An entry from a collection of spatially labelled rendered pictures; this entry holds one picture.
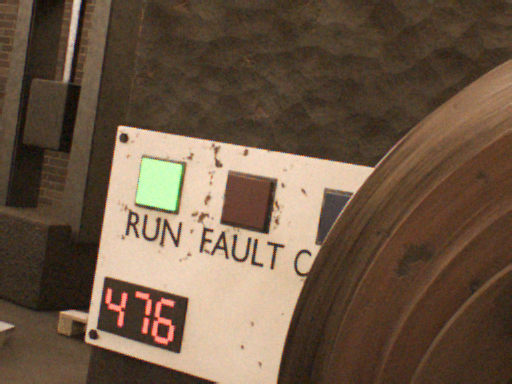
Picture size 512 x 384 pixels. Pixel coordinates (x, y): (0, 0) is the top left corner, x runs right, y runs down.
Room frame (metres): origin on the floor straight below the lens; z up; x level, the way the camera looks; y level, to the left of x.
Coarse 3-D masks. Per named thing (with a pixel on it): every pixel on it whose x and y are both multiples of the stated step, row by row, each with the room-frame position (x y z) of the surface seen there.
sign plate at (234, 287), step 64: (128, 128) 0.73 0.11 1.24; (128, 192) 0.73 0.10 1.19; (192, 192) 0.70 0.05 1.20; (320, 192) 0.65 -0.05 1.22; (128, 256) 0.72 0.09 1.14; (192, 256) 0.70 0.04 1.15; (256, 256) 0.67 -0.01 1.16; (128, 320) 0.72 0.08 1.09; (192, 320) 0.69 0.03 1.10; (256, 320) 0.67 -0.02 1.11
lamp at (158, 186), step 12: (144, 168) 0.72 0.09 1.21; (156, 168) 0.71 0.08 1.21; (168, 168) 0.71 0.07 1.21; (180, 168) 0.70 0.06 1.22; (144, 180) 0.72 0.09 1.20; (156, 180) 0.71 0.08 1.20; (168, 180) 0.71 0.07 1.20; (144, 192) 0.71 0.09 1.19; (156, 192) 0.71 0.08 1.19; (168, 192) 0.70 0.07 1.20; (144, 204) 0.71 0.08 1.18; (156, 204) 0.71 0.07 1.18; (168, 204) 0.70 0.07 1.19
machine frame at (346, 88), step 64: (192, 0) 0.74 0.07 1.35; (256, 0) 0.71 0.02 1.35; (320, 0) 0.69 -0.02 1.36; (384, 0) 0.66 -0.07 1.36; (448, 0) 0.64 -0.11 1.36; (192, 64) 0.73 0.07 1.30; (256, 64) 0.71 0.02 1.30; (320, 64) 0.68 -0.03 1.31; (384, 64) 0.66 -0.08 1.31; (448, 64) 0.64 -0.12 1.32; (192, 128) 0.73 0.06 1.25; (256, 128) 0.70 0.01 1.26; (320, 128) 0.68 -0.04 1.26; (384, 128) 0.65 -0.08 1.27
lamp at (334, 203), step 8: (328, 192) 0.64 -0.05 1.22; (328, 200) 0.64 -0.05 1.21; (336, 200) 0.64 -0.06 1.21; (344, 200) 0.64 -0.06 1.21; (328, 208) 0.64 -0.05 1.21; (336, 208) 0.64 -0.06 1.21; (328, 216) 0.64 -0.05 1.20; (336, 216) 0.64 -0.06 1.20; (328, 224) 0.64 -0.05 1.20; (320, 232) 0.64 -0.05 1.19; (328, 232) 0.64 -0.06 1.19; (320, 240) 0.64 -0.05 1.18
